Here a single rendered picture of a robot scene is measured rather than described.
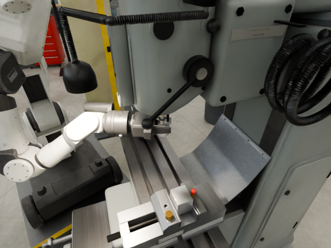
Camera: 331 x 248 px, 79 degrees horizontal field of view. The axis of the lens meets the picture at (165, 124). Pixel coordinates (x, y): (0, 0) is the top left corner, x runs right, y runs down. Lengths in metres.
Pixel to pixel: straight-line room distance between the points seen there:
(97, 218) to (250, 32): 0.94
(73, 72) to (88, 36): 1.80
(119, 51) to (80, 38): 1.78
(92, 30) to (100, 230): 1.80
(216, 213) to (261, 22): 0.57
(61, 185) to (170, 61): 1.16
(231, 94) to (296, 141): 0.33
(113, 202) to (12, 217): 1.41
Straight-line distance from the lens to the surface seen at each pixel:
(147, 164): 0.94
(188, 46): 0.47
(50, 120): 1.22
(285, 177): 0.93
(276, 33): 0.58
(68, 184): 1.43
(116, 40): 0.50
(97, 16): 0.35
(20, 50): 0.75
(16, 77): 0.75
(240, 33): 0.51
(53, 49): 5.16
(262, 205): 1.04
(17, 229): 2.17
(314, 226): 2.19
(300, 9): 0.64
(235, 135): 0.94
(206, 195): 0.76
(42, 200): 1.41
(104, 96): 2.50
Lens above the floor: 1.63
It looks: 36 degrees down
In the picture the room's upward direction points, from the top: straight up
